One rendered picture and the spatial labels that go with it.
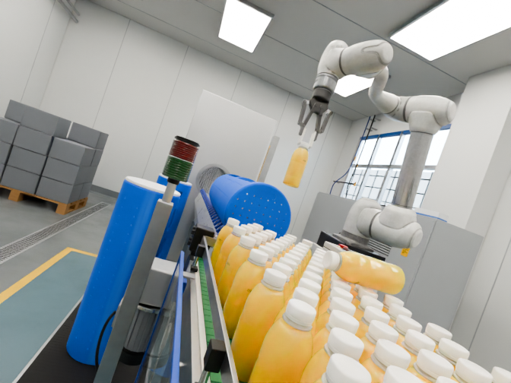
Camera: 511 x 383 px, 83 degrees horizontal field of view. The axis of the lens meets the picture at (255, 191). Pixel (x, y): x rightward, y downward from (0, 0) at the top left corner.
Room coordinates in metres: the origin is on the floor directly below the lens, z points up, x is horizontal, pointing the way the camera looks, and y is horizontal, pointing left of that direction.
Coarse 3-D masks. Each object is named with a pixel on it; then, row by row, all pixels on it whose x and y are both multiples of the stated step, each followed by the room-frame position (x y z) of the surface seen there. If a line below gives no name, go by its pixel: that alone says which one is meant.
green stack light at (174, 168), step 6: (168, 156) 0.68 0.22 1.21; (168, 162) 0.68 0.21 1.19; (174, 162) 0.67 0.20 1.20; (180, 162) 0.67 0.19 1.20; (186, 162) 0.68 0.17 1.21; (168, 168) 0.68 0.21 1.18; (174, 168) 0.67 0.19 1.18; (180, 168) 0.68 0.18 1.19; (186, 168) 0.68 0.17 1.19; (162, 174) 0.69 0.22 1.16; (168, 174) 0.67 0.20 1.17; (174, 174) 0.67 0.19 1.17; (180, 174) 0.68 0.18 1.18; (186, 174) 0.69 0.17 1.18; (180, 180) 0.68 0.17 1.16; (186, 180) 0.70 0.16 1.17
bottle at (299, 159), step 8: (296, 152) 1.15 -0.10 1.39; (304, 152) 1.14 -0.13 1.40; (296, 160) 1.13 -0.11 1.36; (304, 160) 1.14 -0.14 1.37; (288, 168) 1.15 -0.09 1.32; (296, 168) 1.13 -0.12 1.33; (304, 168) 1.15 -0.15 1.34; (288, 176) 1.13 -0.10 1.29; (296, 176) 1.13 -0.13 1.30; (288, 184) 1.13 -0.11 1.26; (296, 184) 1.13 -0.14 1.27
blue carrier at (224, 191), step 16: (224, 176) 1.86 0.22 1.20; (224, 192) 1.37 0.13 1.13; (240, 192) 1.17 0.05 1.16; (256, 192) 1.19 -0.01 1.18; (272, 192) 1.20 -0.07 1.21; (224, 208) 1.20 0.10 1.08; (240, 208) 1.18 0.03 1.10; (256, 208) 1.19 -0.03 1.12; (272, 208) 1.21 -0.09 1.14; (288, 208) 1.22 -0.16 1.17; (224, 224) 1.19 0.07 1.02; (240, 224) 1.18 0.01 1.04; (272, 224) 1.21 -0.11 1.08; (288, 224) 1.23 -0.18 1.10
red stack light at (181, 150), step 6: (174, 144) 0.68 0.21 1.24; (180, 144) 0.67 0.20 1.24; (186, 144) 0.67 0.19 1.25; (174, 150) 0.68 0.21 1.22; (180, 150) 0.67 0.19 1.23; (186, 150) 0.68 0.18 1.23; (192, 150) 0.68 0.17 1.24; (174, 156) 0.67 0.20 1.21; (180, 156) 0.67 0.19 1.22; (186, 156) 0.68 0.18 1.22; (192, 156) 0.69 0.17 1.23; (192, 162) 0.70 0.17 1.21
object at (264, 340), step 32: (224, 288) 0.70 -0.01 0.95; (256, 288) 0.49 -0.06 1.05; (288, 288) 0.55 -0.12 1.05; (352, 288) 0.73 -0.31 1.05; (224, 320) 0.59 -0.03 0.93; (256, 320) 0.47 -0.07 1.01; (288, 320) 0.37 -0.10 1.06; (320, 320) 0.46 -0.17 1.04; (256, 352) 0.47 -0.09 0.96; (288, 352) 0.35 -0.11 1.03; (320, 352) 0.34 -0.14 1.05; (416, 352) 0.42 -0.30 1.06
